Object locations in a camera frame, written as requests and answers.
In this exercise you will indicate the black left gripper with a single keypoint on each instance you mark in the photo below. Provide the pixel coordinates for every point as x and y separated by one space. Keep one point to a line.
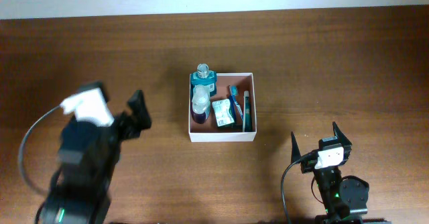
140 115

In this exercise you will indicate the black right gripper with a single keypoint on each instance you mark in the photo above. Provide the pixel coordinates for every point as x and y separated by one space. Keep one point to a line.
308 161

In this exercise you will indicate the clear purple liquid bottle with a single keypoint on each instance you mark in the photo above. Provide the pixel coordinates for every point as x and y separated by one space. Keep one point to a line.
200 104

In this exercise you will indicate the green red toothpaste tube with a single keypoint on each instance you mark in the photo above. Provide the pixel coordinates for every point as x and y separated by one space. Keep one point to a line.
247 120

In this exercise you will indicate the teal mouthwash bottle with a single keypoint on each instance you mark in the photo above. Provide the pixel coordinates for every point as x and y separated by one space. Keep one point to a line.
205 77

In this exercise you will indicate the white green soap packet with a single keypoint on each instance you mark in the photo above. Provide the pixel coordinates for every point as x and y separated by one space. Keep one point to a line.
223 113

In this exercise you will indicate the blue white toothbrush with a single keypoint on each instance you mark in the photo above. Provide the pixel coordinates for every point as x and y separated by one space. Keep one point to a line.
234 93

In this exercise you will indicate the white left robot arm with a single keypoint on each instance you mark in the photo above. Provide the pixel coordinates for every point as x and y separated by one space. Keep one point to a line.
77 196

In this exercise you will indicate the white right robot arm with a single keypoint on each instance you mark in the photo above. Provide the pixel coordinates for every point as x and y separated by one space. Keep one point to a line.
344 197

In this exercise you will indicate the white cardboard box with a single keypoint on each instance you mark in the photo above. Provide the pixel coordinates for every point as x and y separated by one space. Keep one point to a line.
208 131

